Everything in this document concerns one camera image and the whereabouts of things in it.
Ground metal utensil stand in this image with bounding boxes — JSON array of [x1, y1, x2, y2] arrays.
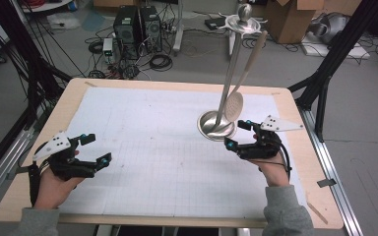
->
[[196, 3, 269, 143]]

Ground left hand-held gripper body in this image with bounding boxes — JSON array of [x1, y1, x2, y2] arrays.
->
[[32, 131, 96, 182]]

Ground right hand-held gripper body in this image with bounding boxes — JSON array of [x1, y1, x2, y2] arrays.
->
[[237, 115, 305, 161]]

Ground black frame strut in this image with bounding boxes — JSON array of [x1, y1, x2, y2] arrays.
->
[[287, 0, 378, 143], [0, 0, 74, 132]]

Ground small white device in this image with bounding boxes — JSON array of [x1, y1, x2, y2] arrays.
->
[[101, 37, 114, 64]]

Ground black computer tower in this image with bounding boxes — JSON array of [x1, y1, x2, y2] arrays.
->
[[112, 6, 142, 61], [139, 5, 163, 54]]

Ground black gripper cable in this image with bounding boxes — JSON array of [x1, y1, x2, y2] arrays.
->
[[258, 143, 293, 182], [28, 159, 43, 208]]

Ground person's right hand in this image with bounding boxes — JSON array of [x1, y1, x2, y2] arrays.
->
[[250, 133, 291, 189]]

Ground grey bag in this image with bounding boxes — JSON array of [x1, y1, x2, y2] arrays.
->
[[309, 12, 351, 44]]

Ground large cardboard box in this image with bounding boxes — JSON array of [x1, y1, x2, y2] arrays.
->
[[263, 0, 327, 45]]

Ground white grid mat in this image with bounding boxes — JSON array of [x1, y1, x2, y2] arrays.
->
[[58, 86, 307, 219]]

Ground aluminium rail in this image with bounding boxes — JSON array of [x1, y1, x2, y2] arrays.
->
[[295, 107, 364, 236], [0, 127, 36, 214]]

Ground person's left hand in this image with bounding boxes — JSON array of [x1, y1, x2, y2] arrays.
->
[[33, 149, 87, 210]]

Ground round white table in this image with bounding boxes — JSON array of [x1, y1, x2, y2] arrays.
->
[[22, 0, 74, 14]]

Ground black tape piece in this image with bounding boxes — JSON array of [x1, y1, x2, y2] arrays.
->
[[317, 178, 338, 189]]

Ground coiled black cable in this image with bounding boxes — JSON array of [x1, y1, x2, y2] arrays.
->
[[149, 53, 174, 72]]

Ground flat black box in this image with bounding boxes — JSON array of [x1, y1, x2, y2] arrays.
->
[[204, 16, 228, 31]]

